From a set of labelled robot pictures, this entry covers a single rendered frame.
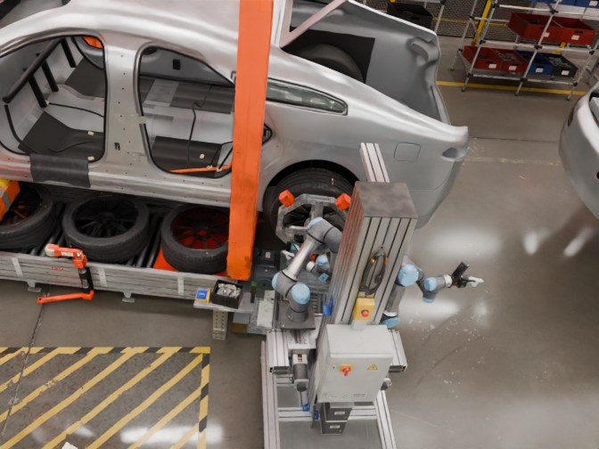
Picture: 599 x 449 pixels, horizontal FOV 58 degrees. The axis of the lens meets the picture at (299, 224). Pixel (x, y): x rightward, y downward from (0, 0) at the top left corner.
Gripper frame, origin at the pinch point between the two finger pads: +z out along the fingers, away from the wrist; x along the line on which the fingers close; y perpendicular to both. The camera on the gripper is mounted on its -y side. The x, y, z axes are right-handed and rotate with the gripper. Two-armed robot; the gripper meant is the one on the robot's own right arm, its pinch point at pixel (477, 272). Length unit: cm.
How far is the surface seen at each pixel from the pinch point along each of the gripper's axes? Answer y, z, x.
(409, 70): -33, 81, -243
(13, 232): 52, -278, -179
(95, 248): 57, -222, -153
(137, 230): 52, -189, -162
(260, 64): -111, -123, -69
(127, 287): 88, -204, -138
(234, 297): 60, -133, -76
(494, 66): 30, 315, -397
